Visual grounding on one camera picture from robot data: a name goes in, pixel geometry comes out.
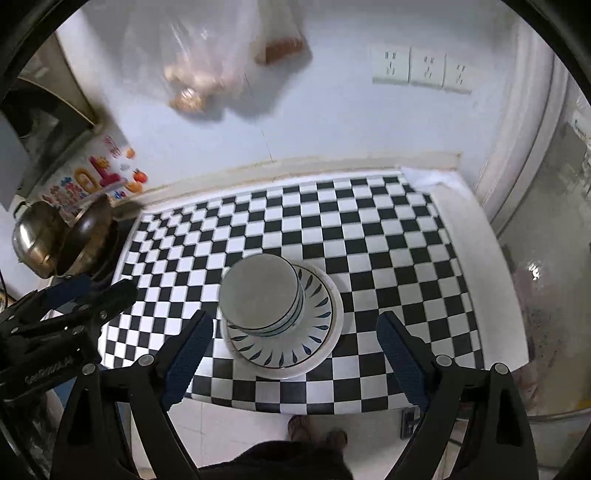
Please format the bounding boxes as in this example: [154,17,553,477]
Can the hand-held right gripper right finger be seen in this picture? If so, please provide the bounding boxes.
[375,310,541,480]

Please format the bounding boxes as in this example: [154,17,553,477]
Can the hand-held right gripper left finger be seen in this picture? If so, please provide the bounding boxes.
[48,309,215,480]

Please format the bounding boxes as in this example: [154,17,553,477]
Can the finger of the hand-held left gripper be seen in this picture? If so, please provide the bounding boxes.
[9,276,95,324]
[60,279,139,340]

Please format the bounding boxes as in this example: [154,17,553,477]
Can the white bowl with blue leaves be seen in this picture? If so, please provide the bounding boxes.
[220,264,345,376]

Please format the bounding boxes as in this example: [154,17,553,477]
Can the blue leaf pattern plate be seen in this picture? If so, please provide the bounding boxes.
[225,265,335,369]

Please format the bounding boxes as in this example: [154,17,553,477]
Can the dark wok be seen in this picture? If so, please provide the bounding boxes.
[54,196,118,278]

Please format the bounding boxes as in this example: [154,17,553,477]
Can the steel pot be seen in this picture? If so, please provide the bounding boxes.
[11,200,68,280]

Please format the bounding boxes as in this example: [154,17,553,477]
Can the person's right foot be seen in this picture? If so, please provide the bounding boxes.
[321,429,349,450]

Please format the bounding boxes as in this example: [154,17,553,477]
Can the person's foot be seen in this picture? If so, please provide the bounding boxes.
[286,414,317,441]
[321,429,349,450]

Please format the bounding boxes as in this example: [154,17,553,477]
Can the black white checkered tablecloth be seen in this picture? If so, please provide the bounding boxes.
[99,173,485,414]

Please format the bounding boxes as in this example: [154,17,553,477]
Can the person's left foot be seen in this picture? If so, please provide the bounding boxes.
[286,414,317,441]

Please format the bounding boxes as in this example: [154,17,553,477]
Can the person's dark clothing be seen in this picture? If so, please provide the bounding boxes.
[198,440,354,480]

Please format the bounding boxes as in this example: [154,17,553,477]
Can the range hood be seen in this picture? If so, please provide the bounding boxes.
[0,32,100,210]

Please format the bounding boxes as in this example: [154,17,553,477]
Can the clear plastic bag with food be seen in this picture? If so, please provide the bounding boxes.
[122,0,252,116]

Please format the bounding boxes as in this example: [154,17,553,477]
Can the plastic bag with red contents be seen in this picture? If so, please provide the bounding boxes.
[252,0,309,65]

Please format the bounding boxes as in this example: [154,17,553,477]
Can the colourful wall stickers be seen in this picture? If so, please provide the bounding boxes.
[41,134,149,208]

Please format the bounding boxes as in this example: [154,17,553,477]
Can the white wall socket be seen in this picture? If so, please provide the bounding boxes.
[410,46,448,88]
[372,45,411,85]
[442,53,475,95]

